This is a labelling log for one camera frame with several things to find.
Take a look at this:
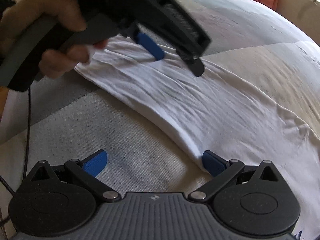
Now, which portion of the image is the left hand-held gripper cable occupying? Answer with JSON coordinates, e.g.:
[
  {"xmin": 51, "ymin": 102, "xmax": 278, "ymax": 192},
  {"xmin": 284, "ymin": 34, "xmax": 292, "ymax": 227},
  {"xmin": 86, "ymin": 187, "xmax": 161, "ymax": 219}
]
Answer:
[{"xmin": 0, "ymin": 87, "xmax": 32, "ymax": 228}]

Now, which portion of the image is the white printed sweatshirt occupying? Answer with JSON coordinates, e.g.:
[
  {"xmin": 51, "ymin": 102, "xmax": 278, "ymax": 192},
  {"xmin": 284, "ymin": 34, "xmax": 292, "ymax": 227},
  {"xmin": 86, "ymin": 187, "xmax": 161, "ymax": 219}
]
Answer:
[{"xmin": 75, "ymin": 34, "xmax": 320, "ymax": 178}]

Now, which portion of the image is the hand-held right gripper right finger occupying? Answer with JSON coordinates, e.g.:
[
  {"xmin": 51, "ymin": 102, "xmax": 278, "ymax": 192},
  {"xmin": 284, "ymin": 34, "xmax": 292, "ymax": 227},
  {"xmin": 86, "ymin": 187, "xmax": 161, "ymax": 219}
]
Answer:
[{"xmin": 189, "ymin": 150, "xmax": 278, "ymax": 203}]

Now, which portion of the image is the person's left hand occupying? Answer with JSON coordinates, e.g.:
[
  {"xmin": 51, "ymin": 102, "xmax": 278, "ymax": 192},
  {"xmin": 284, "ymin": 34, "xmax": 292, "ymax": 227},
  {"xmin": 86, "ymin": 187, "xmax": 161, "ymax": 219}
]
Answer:
[{"xmin": 0, "ymin": 0, "xmax": 108, "ymax": 80}]

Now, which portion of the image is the pastel patchwork bedsheet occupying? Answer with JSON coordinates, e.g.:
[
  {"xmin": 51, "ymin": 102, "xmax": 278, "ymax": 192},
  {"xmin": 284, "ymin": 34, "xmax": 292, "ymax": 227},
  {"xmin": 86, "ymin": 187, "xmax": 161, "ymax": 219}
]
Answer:
[{"xmin": 0, "ymin": 0, "xmax": 320, "ymax": 240}]

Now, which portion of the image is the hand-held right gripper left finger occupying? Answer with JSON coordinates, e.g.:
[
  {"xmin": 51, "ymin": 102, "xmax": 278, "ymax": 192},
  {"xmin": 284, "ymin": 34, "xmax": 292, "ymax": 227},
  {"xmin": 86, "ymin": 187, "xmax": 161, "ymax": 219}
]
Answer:
[{"xmin": 31, "ymin": 149, "xmax": 122, "ymax": 203}]

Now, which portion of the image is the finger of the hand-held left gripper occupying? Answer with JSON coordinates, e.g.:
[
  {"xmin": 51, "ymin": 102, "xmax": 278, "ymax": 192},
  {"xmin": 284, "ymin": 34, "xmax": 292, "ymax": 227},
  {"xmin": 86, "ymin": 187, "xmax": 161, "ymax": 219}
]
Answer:
[
  {"xmin": 126, "ymin": 24, "xmax": 165, "ymax": 61},
  {"xmin": 176, "ymin": 50, "xmax": 205, "ymax": 77}
]

